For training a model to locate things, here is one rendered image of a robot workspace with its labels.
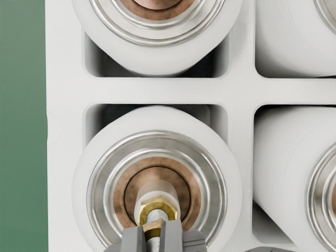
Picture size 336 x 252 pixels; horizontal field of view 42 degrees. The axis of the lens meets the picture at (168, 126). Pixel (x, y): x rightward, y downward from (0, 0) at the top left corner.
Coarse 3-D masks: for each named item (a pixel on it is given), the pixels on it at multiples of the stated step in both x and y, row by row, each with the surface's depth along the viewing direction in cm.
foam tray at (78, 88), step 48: (48, 0) 30; (48, 48) 30; (96, 48) 36; (240, 48) 30; (48, 96) 30; (96, 96) 30; (144, 96) 30; (192, 96) 30; (240, 96) 31; (288, 96) 31; (48, 144) 31; (240, 144) 31; (48, 192) 31; (48, 240) 31; (240, 240) 31; (288, 240) 32
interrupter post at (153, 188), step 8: (144, 184) 23; (152, 184) 22; (160, 184) 22; (168, 184) 23; (144, 192) 21; (152, 192) 21; (160, 192) 21; (168, 192) 21; (136, 200) 22; (168, 200) 21; (176, 200) 21; (136, 208) 21; (136, 216) 21
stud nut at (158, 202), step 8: (144, 200) 21; (152, 200) 20; (160, 200) 20; (144, 208) 20; (152, 208) 20; (160, 208) 20; (168, 208) 20; (176, 208) 20; (144, 216) 20; (168, 216) 20; (176, 216) 20
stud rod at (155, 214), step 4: (152, 212) 19; (156, 212) 19; (160, 212) 19; (164, 212) 20; (148, 216) 19; (152, 216) 19; (156, 216) 19; (160, 216) 19; (164, 216) 19; (148, 220) 19; (152, 220) 18; (156, 236) 16; (148, 240) 16; (152, 240) 16; (156, 240) 16; (148, 244) 16; (152, 244) 15; (156, 244) 15; (148, 248) 15; (152, 248) 15; (156, 248) 15
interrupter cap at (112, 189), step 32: (128, 160) 23; (160, 160) 23; (192, 160) 23; (96, 192) 23; (128, 192) 24; (192, 192) 24; (224, 192) 23; (96, 224) 23; (128, 224) 24; (192, 224) 24
